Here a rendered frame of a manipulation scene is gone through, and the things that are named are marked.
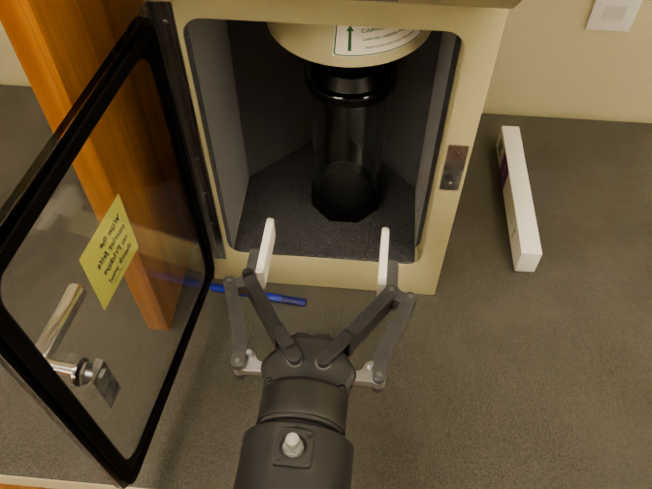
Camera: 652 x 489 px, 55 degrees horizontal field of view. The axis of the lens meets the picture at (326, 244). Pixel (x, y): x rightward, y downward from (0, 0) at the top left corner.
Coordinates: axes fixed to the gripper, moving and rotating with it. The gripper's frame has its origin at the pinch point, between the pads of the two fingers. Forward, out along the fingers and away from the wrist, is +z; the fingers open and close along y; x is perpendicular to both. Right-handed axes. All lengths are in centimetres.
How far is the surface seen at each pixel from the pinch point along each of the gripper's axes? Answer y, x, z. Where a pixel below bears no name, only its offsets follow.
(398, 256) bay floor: -8.5, 16.8, 11.9
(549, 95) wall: -35, 22, 55
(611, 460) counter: -35.8, 24.7, -10.1
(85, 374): 18.8, -1.8, -17.6
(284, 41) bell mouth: 5.7, -14.0, 14.3
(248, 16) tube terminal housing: 8.0, -19.2, 10.3
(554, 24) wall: -31, 7, 54
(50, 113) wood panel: 24.6, -14.3, 1.0
